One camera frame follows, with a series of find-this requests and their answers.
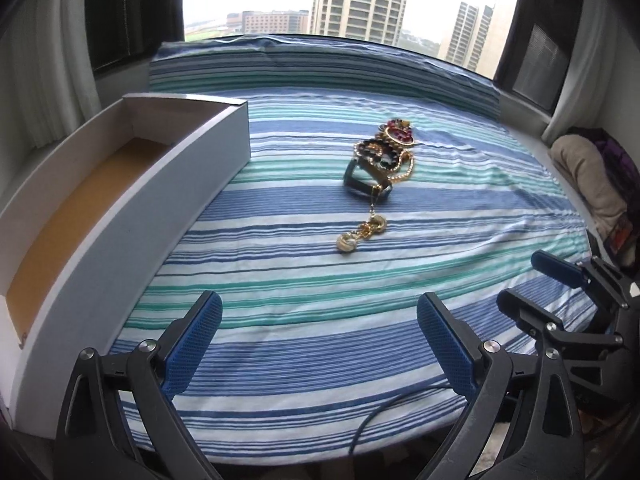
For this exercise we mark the black wrist watch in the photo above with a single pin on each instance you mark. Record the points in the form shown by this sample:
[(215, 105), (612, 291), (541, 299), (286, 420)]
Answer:
[(365, 179)]

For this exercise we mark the white curtain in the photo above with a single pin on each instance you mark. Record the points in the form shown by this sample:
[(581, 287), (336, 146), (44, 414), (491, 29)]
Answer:
[(51, 69), (589, 72)]

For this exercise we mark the purple cloth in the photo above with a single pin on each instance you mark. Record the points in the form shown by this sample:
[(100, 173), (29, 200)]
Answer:
[(620, 168)]

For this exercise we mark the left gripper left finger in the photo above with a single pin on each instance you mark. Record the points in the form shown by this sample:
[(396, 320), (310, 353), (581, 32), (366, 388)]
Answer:
[(93, 439)]

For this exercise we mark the red bead bracelet amber bead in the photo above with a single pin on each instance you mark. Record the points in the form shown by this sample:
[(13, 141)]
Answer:
[(398, 122)]

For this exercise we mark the white curtain right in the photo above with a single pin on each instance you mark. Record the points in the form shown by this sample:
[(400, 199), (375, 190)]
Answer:
[(589, 72)]

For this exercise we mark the gold bangle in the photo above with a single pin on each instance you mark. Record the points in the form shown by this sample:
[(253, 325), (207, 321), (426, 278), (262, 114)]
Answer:
[(400, 136)]

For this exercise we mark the white cardboard box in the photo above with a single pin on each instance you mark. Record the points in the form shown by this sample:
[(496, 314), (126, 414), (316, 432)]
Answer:
[(87, 228)]

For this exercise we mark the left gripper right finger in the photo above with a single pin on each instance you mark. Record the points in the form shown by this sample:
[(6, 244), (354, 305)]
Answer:
[(520, 421)]

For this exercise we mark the beige cushion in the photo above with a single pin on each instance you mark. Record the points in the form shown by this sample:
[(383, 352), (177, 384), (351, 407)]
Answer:
[(579, 159)]

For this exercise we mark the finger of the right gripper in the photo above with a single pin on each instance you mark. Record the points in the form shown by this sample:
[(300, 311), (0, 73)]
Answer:
[(572, 274), (548, 330)]

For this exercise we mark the striped blue green bedsheet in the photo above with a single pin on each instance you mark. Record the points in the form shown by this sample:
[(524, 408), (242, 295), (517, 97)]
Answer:
[(318, 351)]

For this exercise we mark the white curtain left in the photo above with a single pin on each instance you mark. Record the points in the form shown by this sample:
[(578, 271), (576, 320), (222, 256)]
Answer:
[(51, 69)]

